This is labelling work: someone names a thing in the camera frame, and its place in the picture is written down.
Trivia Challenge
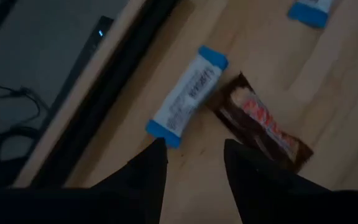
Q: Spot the black bar with blue light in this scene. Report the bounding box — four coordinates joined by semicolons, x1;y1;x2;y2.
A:
39;15;115;138

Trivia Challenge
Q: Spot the brown Snickers bar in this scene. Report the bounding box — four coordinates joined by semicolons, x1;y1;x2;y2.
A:
206;72;315;174

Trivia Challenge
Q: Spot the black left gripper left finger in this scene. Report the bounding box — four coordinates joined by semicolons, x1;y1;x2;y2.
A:
91;137;169;191

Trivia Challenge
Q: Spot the black looped cable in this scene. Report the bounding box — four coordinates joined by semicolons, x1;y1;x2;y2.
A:
0;81;51;167

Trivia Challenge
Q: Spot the white blue Hershey's bar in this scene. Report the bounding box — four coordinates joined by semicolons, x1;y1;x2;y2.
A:
144;45;229;149
287;0;335;29

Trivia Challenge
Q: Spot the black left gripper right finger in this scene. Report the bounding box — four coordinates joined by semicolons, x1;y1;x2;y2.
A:
223;138;334;191

